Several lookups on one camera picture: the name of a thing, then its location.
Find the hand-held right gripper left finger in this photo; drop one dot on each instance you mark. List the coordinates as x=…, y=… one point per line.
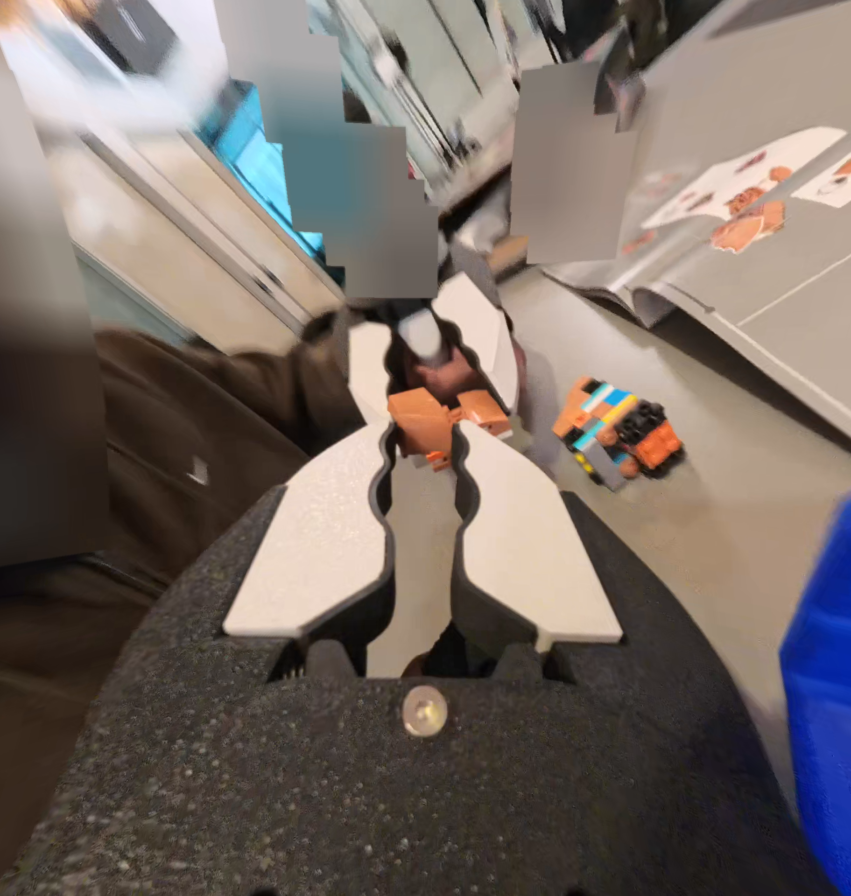
x=313, y=546

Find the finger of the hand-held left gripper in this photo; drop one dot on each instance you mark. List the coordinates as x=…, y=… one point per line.
x=368, y=371
x=485, y=336

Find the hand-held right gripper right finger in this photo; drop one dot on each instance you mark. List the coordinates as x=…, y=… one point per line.
x=537, y=560

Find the brown brick assembly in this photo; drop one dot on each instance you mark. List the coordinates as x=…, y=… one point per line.
x=418, y=420

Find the person's left forearm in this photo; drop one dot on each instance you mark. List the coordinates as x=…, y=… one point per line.
x=208, y=392

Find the person's left hand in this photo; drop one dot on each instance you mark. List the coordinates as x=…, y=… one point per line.
x=446, y=378

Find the colourful brick assembly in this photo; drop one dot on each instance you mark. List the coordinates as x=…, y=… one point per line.
x=621, y=434

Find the person's brown hoodie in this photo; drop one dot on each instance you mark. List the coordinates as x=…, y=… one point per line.
x=61, y=665

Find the grey instruction booklet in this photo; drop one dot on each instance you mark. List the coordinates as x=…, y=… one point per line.
x=782, y=294

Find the small blue plastic bin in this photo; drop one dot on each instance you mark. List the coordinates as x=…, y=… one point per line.
x=838, y=700

